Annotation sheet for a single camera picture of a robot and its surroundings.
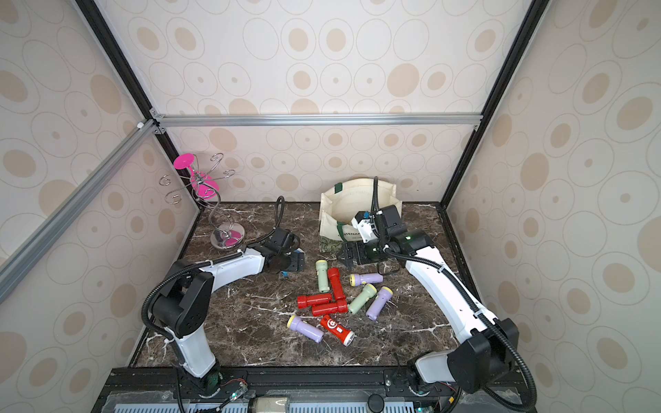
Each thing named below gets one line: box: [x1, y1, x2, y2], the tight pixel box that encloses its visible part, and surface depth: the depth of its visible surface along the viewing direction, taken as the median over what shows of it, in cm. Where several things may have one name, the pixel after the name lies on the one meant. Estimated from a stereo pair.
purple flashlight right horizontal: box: [348, 272, 384, 287], surface depth 94 cm
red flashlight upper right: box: [327, 267, 346, 301], surface depth 94 cm
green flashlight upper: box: [315, 259, 330, 294], surface depth 96 cm
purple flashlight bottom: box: [286, 314, 325, 344], surface depth 83 cm
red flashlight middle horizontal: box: [296, 292, 333, 309], surface depth 89 cm
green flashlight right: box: [347, 283, 378, 315], surface depth 90 cm
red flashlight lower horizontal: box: [311, 299, 348, 317], surface depth 87 cm
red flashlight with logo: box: [320, 314, 356, 347], surface depth 83 cm
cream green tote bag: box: [318, 178, 403, 243], surface depth 102 cm
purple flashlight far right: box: [365, 285, 394, 321], surface depth 89 cm
